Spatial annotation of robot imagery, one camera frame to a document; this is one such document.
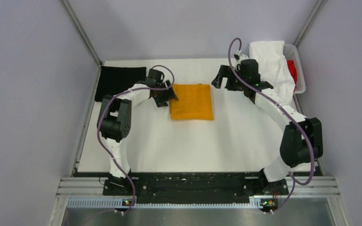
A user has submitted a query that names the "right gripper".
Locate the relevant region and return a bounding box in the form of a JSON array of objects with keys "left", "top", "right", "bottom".
[{"left": 212, "top": 65, "right": 247, "bottom": 92}]

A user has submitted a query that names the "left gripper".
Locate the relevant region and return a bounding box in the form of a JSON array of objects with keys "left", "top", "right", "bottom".
[{"left": 153, "top": 80, "right": 178, "bottom": 107}]

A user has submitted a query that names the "orange t-shirt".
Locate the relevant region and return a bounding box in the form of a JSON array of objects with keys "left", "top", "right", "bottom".
[{"left": 169, "top": 84, "right": 214, "bottom": 121}]

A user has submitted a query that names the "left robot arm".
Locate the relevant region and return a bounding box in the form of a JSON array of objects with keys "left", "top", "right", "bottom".
[{"left": 97, "top": 65, "right": 178, "bottom": 195}]

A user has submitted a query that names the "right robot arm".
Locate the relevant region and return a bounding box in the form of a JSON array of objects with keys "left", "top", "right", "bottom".
[{"left": 211, "top": 52, "right": 323, "bottom": 194}]

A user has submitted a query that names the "white t-shirt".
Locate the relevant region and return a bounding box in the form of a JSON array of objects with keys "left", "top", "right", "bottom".
[{"left": 249, "top": 40, "right": 295, "bottom": 104}]

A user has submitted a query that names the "folded black t-shirt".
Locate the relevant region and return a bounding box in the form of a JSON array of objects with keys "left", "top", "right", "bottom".
[{"left": 94, "top": 66, "right": 147, "bottom": 102}]

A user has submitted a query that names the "red t-shirt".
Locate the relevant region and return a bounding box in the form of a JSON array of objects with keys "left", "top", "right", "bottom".
[{"left": 287, "top": 60, "right": 298, "bottom": 91}]

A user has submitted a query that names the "white laundry basket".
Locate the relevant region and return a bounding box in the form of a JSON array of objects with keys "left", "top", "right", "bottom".
[{"left": 283, "top": 43, "right": 306, "bottom": 94}]

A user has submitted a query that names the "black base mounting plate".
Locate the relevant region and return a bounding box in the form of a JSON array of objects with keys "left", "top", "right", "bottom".
[{"left": 103, "top": 172, "right": 288, "bottom": 204}]

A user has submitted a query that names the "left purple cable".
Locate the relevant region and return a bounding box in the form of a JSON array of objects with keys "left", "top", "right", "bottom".
[{"left": 97, "top": 65, "right": 175, "bottom": 216}]

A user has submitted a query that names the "purple cable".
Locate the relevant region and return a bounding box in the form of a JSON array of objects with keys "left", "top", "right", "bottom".
[
  {"left": 228, "top": 37, "right": 316, "bottom": 216},
  {"left": 97, "top": 65, "right": 175, "bottom": 216}
]

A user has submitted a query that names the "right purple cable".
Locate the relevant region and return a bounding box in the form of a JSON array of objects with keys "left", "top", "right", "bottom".
[{"left": 228, "top": 37, "right": 316, "bottom": 216}]

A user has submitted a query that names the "grey cable duct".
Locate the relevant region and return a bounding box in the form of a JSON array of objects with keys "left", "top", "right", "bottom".
[{"left": 67, "top": 197, "right": 263, "bottom": 209}]

